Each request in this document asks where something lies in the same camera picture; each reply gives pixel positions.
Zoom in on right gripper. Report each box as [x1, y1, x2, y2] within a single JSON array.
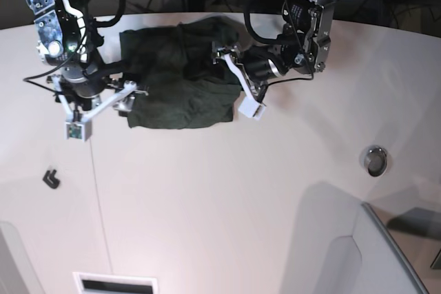
[[50, 68, 148, 140]]

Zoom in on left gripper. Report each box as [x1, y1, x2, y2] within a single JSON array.
[[212, 41, 289, 120]]

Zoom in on small black clip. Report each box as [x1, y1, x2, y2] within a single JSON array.
[[42, 169, 61, 189]]

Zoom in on dark green t-shirt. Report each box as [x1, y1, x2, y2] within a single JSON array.
[[119, 17, 243, 129]]

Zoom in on grey tape roll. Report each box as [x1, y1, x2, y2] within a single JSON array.
[[359, 145, 389, 178]]

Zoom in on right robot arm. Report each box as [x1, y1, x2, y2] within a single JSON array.
[[24, 0, 146, 142]]

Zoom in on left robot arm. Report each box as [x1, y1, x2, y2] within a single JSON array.
[[212, 0, 338, 120]]

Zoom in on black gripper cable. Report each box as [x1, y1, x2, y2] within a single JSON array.
[[243, 0, 294, 45]]

